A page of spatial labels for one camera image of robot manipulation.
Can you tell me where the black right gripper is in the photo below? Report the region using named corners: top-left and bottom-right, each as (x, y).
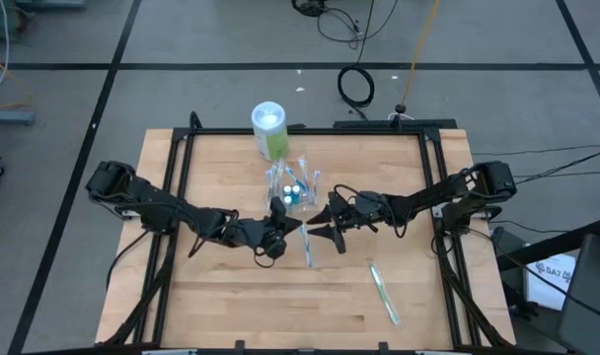
top-left (307, 190), bottom-right (373, 256)

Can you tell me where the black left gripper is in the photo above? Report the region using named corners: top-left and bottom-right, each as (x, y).
top-left (233, 196), bottom-right (304, 248)

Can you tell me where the clear acrylic organizer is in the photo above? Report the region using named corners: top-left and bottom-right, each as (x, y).
top-left (264, 156), bottom-right (324, 214)

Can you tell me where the white green wipes canister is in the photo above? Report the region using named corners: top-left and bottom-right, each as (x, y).
top-left (251, 101), bottom-right (290, 163)

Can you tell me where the white printed cardboard box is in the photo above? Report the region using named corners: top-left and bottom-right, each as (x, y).
top-left (524, 253), bottom-right (577, 312)

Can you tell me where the grey metal floor base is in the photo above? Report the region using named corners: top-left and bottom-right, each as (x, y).
top-left (0, 108), bottom-right (36, 127)

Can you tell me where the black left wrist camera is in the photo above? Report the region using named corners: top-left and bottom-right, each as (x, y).
top-left (258, 231), bottom-right (288, 261)

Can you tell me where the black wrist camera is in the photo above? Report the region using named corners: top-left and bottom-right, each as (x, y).
top-left (258, 231), bottom-right (288, 261)
top-left (356, 191), bottom-right (388, 218)

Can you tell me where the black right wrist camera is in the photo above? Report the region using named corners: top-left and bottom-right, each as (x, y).
top-left (356, 191), bottom-right (388, 218)

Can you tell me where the black coiled cable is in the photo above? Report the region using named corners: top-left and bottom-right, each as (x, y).
top-left (337, 0), bottom-right (378, 122)

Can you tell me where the yellow hanging cable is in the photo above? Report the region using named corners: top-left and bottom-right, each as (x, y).
top-left (401, 0), bottom-right (442, 107)

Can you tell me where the black floor cable tangle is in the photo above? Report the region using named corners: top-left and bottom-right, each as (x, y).
top-left (290, 0), bottom-right (401, 50)

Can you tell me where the thin black power cable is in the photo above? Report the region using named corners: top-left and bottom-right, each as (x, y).
top-left (514, 145), bottom-right (600, 186)

